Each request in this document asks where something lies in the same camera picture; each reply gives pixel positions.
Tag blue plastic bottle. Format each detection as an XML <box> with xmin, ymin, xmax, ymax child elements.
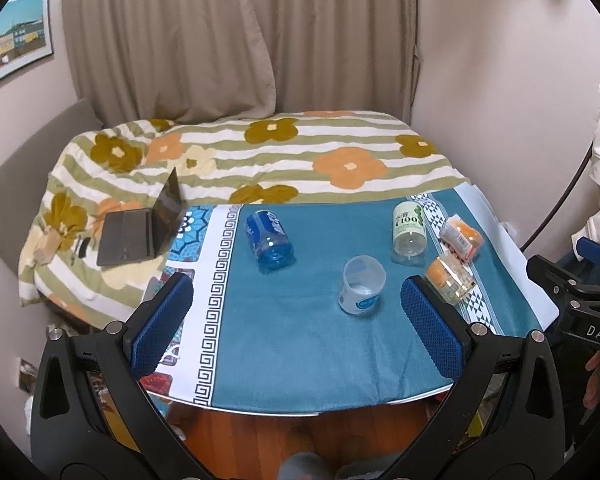
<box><xmin>244</xmin><ymin>209</ymin><xmax>296</xmax><ymax>270</ymax></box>

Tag small wall photo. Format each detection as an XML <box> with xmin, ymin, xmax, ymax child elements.
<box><xmin>17</xmin><ymin>357</ymin><xmax>37</xmax><ymax>391</ymax></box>

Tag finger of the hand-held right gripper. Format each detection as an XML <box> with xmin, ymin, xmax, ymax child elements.
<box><xmin>525</xmin><ymin>255</ymin><xmax>583</xmax><ymax>303</ymax></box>
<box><xmin>574</xmin><ymin>236</ymin><xmax>600</xmax><ymax>267</ymax></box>

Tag black curved cable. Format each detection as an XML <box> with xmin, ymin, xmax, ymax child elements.
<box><xmin>519</xmin><ymin>142</ymin><xmax>596</xmax><ymax>253</ymax></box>

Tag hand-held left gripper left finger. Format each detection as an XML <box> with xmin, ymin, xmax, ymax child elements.
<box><xmin>30</xmin><ymin>271</ymin><xmax>201</xmax><ymax>471</ymax></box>

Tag framed wall picture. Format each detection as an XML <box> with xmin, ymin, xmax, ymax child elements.
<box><xmin>0</xmin><ymin>0</ymin><xmax>55</xmax><ymax>93</ymax></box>

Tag orange bottle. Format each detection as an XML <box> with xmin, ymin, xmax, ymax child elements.
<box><xmin>438</xmin><ymin>215</ymin><xmax>482</xmax><ymax>261</ymax></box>
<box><xmin>425</xmin><ymin>254</ymin><xmax>478</xmax><ymax>305</ymax></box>

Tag grey laptop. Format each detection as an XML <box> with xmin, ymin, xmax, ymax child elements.
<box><xmin>96</xmin><ymin>166</ymin><xmax>187</xmax><ymax>267</ymax></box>

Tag grey sofa backrest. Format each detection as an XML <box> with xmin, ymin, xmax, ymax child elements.
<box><xmin>0</xmin><ymin>97</ymin><xmax>103</xmax><ymax>281</ymax></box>

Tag orange bottle upper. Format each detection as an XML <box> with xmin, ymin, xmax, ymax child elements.
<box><xmin>438</xmin><ymin>215</ymin><xmax>482</xmax><ymax>261</ymax></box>

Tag floral striped blanket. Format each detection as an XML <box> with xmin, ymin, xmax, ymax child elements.
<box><xmin>19</xmin><ymin>110</ymin><xmax>473</xmax><ymax>328</ymax></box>

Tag beige curtain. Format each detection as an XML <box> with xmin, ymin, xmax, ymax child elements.
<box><xmin>60</xmin><ymin>0</ymin><xmax>423</xmax><ymax>131</ymax></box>

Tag orange bottle lower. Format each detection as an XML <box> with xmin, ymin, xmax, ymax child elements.
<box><xmin>425</xmin><ymin>254</ymin><xmax>478</xmax><ymax>305</ymax></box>

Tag white sheet under tablecloth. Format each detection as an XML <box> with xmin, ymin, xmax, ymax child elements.
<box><xmin>497</xmin><ymin>220</ymin><xmax>561</xmax><ymax>332</ymax></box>

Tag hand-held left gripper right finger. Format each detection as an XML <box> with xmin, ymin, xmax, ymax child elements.
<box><xmin>390</xmin><ymin>276</ymin><xmax>566</xmax><ymax>476</ymax></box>

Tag teal patterned tablecloth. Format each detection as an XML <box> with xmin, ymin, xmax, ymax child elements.
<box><xmin>152</xmin><ymin>182</ymin><xmax>543</xmax><ymax>416</ymax></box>

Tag clear bottle green white label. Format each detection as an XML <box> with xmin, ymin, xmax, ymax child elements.
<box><xmin>392</xmin><ymin>201</ymin><xmax>428</xmax><ymax>257</ymax></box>

